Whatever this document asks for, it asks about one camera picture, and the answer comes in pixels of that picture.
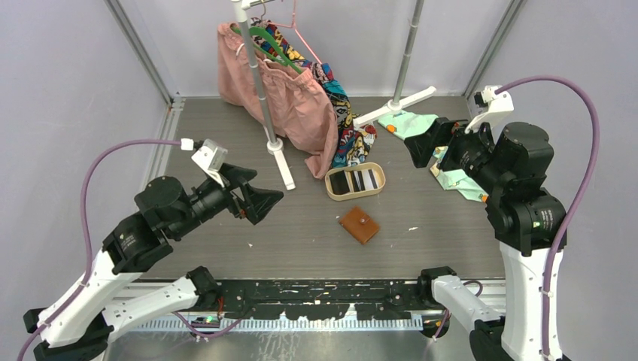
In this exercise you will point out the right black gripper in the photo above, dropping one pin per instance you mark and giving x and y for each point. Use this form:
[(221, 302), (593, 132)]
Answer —
[(442, 131)]

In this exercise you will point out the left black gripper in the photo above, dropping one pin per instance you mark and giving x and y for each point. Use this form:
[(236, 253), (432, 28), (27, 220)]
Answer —
[(258, 204)]

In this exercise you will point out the beige oval card tray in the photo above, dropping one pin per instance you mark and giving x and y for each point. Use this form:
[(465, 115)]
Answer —
[(367, 165)]

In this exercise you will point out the brown leather card holder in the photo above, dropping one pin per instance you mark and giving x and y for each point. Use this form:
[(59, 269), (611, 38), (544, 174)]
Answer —
[(359, 225)]

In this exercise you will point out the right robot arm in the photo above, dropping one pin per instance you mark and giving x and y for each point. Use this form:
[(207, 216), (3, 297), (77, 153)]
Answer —
[(525, 218)]

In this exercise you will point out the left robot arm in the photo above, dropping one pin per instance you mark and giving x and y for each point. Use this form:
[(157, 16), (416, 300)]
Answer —
[(81, 325)]

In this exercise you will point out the striped credit cards stack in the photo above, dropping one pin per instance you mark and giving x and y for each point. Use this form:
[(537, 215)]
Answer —
[(345, 182)]

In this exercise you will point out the mint cartoon print cloth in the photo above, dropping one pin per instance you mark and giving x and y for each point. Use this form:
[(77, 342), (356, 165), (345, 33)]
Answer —
[(405, 124)]

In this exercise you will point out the colourful comic print garment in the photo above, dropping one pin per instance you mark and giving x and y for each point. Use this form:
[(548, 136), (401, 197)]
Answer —
[(354, 143)]

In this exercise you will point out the pink skirt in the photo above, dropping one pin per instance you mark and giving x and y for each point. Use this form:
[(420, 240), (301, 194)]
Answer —
[(300, 109)]

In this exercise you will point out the green clothes hanger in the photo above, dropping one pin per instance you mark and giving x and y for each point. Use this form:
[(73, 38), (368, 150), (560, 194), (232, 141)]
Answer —
[(275, 52)]

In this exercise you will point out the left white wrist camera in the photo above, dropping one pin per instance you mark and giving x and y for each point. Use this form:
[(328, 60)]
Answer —
[(210, 156)]

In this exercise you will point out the white clothes rack right post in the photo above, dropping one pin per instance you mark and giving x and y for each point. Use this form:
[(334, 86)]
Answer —
[(399, 103)]

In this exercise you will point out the white clothes rack post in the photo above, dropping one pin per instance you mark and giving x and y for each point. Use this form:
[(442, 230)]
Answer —
[(399, 103), (274, 144)]

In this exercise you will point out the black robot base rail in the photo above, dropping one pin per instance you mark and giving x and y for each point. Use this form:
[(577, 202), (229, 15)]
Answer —
[(327, 299)]

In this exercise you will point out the white clothes rack left post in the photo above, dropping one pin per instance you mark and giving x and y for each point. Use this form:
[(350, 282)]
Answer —
[(274, 144)]

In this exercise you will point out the pink wire hanger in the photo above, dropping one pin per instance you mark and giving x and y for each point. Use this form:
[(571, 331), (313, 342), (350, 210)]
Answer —
[(294, 26)]

